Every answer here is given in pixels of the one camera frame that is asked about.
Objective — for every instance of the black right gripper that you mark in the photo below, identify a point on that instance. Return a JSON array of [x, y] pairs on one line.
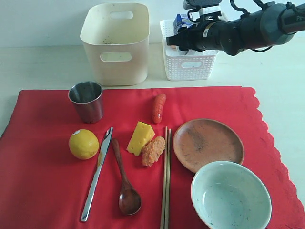
[[199, 38]]

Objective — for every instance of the small milk carton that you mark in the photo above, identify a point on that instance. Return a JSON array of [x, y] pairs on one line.
[[180, 23]]

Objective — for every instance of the red sausage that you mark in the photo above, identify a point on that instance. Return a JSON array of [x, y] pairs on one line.
[[157, 109]]

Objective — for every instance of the yellow cheese wedge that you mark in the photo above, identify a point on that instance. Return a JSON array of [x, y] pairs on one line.
[[141, 136]]

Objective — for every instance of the orange fried chicken piece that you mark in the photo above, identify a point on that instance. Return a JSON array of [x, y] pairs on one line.
[[152, 151]]

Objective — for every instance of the yellow lemon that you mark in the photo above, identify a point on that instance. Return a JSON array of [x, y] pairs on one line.
[[83, 144]]

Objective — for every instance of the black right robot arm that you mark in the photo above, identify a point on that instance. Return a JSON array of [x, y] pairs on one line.
[[274, 24]]

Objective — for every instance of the white lattice plastic basket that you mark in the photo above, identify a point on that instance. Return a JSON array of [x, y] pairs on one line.
[[185, 66]]

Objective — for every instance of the cream plastic bin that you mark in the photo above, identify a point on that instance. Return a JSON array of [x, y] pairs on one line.
[[115, 39]]

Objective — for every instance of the brown wooden plate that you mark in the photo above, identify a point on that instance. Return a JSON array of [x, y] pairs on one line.
[[201, 141]]

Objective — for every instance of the right wooden chopstick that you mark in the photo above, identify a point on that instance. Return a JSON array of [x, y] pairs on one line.
[[168, 170]]

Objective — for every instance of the stainless steel cup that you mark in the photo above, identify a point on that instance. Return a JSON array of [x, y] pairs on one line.
[[87, 100]]

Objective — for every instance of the steel table knife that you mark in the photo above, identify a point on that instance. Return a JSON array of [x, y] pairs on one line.
[[101, 157]]

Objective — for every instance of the pale green bowl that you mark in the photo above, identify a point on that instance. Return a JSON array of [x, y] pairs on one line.
[[227, 195]]

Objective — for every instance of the wooden spoon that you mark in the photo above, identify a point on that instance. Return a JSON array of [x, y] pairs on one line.
[[130, 201]]

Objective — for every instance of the red tablecloth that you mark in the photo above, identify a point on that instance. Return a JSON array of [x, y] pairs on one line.
[[43, 186]]

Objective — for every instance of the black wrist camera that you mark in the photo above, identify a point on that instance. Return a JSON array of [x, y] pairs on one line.
[[203, 6]]

